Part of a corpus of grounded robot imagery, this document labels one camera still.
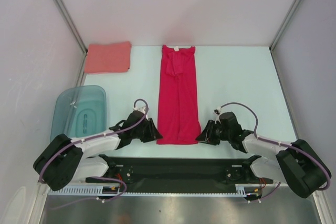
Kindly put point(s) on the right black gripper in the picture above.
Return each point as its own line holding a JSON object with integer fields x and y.
{"x": 207, "y": 135}

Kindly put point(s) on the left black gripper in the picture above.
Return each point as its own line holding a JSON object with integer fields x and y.
{"x": 154, "y": 134}

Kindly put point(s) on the red t shirt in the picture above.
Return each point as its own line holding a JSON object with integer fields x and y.
{"x": 178, "y": 120}

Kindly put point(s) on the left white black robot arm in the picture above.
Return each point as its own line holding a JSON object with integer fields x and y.
{"x": 72, "y": 159}

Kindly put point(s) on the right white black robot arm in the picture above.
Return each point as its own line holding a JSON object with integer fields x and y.
{"x": 295, "y": 164}

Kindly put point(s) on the teal transparent plastic bin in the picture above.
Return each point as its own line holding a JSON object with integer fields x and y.
{"x": 80, "y": 112}

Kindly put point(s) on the folded salmon pink t shirt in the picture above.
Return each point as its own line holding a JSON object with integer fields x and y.
{"x": 109, "y": 58}

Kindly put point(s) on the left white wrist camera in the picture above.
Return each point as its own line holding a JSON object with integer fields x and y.
{"x": 143, "y": 109}

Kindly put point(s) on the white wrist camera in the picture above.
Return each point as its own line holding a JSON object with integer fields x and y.
{"x": 143, "y": 109}
{"x": 218, "y": 112}

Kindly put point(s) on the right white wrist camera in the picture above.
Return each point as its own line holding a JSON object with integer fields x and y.
{"x": 218, "y": 112}

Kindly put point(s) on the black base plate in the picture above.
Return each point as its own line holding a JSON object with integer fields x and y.
{"x": 179, "y": 175}

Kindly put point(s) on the left aluminium frame post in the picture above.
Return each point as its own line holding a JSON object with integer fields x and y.
{"x": 71, "y": 25}

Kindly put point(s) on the aluminium frame post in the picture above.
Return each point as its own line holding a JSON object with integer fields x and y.
{"x": 285, "y": 23}
{"x": 71, "y": 25}

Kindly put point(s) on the right aluminium frame post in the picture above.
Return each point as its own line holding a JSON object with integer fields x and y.
{"x": 285, "y": 23}

